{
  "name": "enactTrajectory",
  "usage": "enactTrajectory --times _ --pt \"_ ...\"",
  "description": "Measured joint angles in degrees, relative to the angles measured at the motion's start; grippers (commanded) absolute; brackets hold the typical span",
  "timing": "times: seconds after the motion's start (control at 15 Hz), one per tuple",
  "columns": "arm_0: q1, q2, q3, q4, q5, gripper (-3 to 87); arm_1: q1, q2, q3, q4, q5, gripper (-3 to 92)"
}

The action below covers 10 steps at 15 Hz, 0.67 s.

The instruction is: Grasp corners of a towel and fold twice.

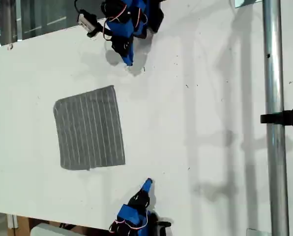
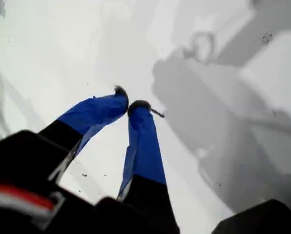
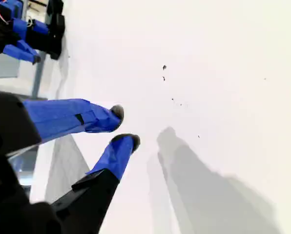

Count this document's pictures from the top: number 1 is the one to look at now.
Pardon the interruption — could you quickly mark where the grey striped towel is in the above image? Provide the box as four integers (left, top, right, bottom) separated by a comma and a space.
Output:
53, 85, 126, 171

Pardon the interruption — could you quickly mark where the white box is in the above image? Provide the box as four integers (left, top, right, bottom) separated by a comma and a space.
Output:
29, 223, 76, 236

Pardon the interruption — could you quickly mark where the wooden table leg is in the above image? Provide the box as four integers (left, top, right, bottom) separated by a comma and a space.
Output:
6, 214, 31, 236

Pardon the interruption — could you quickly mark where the black clamp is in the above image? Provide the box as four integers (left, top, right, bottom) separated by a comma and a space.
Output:
260, 104, 293, 130

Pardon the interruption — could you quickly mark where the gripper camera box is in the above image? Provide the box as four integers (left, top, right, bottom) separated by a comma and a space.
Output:
77, 9, 105, 38
156, 220, 172, 236

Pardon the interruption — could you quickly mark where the metal frame rail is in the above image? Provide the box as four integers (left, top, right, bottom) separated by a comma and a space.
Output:
0, 0, 24, 45

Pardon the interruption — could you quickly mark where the steel post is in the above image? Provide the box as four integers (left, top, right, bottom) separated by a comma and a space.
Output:
262, 0, 290, 236

